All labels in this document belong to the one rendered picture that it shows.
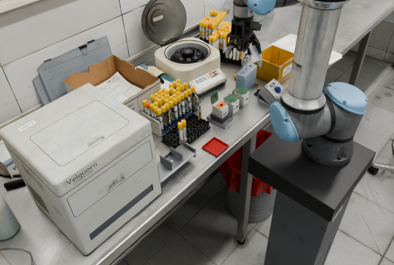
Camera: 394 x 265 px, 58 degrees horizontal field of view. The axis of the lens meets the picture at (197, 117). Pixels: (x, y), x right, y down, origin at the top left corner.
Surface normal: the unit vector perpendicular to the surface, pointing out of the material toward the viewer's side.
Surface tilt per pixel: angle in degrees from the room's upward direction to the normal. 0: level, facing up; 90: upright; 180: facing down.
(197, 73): 90
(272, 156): 4
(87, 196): 90
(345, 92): 10
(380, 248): 0
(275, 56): 90
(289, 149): 4
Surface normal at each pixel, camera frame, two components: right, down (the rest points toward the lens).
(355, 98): 0.14, -0.76
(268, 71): -0.70, 0.47
